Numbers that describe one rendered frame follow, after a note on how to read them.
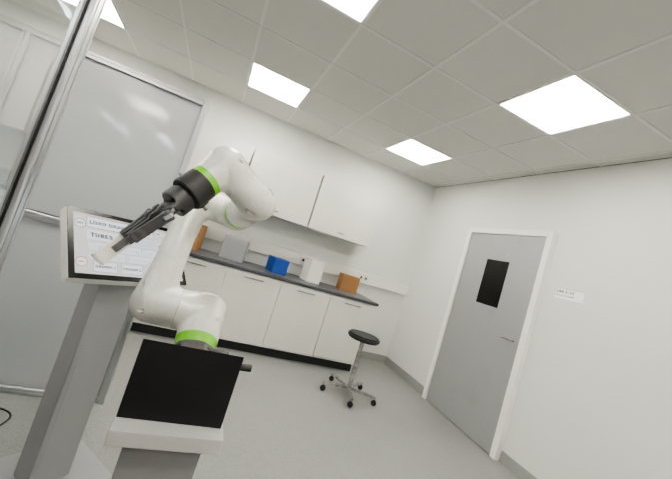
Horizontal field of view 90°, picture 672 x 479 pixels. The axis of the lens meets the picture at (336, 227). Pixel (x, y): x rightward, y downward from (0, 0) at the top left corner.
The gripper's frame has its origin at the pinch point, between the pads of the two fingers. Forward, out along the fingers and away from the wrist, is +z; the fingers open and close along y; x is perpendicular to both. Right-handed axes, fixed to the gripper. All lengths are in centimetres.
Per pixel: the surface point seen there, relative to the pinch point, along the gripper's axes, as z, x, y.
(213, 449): 16, -57, -5
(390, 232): -307, -268, 184
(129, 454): 29, -47, 8
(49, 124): -17, 28, 46
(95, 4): -48, 51, 41
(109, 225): -17, -13, 84
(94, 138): -56, 17, 164
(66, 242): 0, -7, 75
